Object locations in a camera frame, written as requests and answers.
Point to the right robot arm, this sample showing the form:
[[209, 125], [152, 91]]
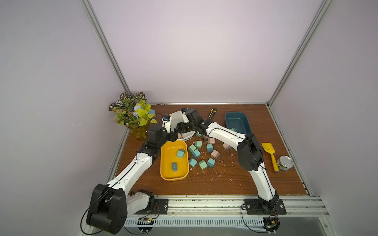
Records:
[[250, 155]]

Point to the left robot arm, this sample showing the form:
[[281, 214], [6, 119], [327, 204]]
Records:
[[111, 203]]

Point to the pink plug middle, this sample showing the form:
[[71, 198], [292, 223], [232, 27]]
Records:
[[215, 154]]

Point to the yellow storage box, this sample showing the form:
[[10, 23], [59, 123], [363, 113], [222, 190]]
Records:
[[168, 156]]

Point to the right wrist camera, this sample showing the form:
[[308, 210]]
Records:
[[184, 115]]

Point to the yellow toy shovel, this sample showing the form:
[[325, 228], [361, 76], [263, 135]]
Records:
[[268, 147]]

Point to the pink plug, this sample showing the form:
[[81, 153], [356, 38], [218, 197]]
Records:
[[226, 146], [215, 154]]

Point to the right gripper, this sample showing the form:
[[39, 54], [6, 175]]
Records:
[[185, 127]]

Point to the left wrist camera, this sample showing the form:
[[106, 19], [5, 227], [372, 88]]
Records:
[[166, 120]]

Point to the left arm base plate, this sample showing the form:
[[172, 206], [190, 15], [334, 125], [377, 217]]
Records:
[[156, 206]]

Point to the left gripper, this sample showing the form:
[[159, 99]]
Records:
[[173, 135]]

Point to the teal plug bottom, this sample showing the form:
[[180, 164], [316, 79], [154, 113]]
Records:
[[211, 162]]

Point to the metal tin can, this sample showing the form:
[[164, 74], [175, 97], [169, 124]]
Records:
[[285, 163]]

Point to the white storage box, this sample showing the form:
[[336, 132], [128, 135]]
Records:
[[176, 118]]

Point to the potted green plant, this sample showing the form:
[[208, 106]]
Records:
[[133, 112]]

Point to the green plug bottom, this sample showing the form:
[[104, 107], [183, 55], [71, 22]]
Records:
[[203, 165]]

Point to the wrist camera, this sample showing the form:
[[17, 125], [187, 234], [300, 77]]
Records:
[[166, 120], [184, 115]]

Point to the teal storage box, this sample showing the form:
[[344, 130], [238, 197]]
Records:
[[238, 121]]

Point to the teal plug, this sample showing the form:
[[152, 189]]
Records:
[[174, 167], [211, 162], [180, 153]]

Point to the pink plug right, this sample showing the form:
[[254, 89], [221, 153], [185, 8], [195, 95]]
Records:
[[226, 146]]

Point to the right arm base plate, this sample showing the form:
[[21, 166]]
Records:
[[258, 206]]

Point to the yellow black utility knife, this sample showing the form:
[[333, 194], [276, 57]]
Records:
[[212, 113]]

